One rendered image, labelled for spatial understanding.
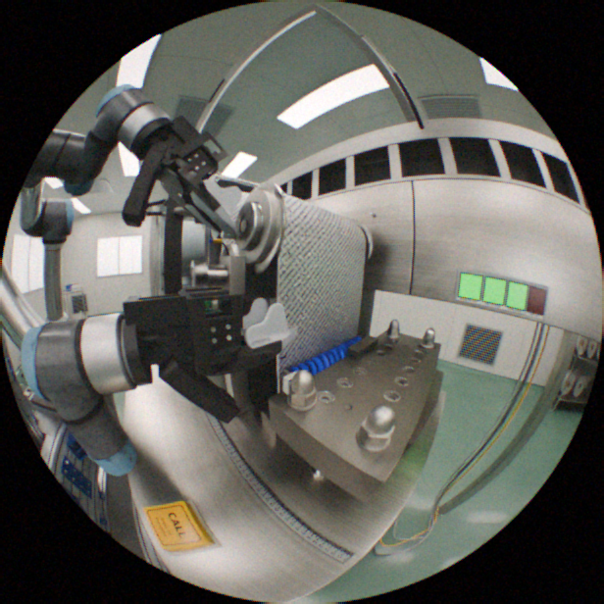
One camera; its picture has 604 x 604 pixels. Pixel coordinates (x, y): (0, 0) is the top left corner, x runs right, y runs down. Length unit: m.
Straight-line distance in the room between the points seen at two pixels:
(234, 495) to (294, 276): 0.33
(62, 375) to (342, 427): 0.27
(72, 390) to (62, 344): 0.04
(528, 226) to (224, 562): 0.73
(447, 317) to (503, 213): 2.42
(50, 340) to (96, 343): 0.06
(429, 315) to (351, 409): 2.66
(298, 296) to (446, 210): 0.39
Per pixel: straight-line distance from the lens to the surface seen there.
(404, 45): 1.76
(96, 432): 0.25
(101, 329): 0.18
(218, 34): 1.76
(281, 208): 0.24
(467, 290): 0.45
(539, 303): 0.51
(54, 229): 0.73
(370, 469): 0.19
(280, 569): 0.29
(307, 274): 0.27
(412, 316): 2.89
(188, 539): 0.29
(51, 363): 0.21
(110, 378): 0.18
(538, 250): 0.52
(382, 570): 1.28
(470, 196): 0.50
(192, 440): 0.38
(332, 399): 0.24
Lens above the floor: 1.19
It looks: 11 degrees down
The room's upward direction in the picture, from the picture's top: 3 degrees clockwise
